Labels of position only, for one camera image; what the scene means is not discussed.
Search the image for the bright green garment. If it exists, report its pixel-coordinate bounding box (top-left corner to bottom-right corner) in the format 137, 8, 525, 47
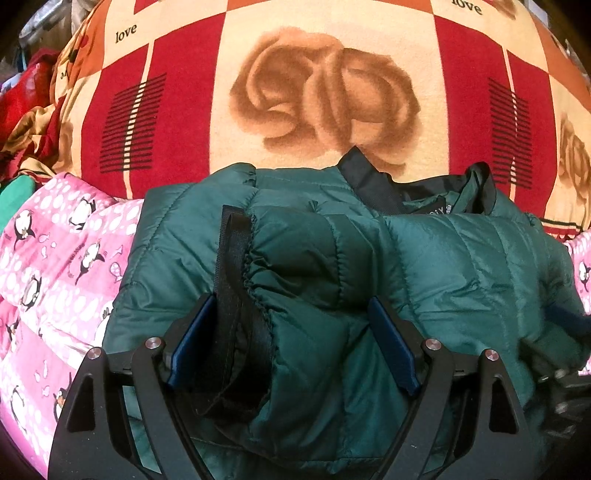
0, 178, 34, 228

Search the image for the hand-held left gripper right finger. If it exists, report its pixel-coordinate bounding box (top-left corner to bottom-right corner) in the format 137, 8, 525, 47
367, 295, 533, 480

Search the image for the red yellow floral cloth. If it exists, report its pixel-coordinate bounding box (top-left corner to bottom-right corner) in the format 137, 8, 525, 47
0, 99, 71, 180

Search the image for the rose print checked blanket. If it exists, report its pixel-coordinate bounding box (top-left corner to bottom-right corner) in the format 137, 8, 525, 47
50, 0, 591, 237

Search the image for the pink penguin print blanket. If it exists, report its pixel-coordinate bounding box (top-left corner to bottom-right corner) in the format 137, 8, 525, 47
0, 172, 591, 478

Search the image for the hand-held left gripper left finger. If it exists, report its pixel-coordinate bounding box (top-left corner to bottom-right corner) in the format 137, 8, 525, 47
47, 293, 219, 480

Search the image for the dark green puffer jacket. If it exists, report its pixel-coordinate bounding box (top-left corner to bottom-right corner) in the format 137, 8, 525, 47
102, 146, 591, 480

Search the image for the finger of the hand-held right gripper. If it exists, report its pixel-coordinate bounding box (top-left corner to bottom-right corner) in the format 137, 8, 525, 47
536, 364, 591, 418
546, 307, 591, 334

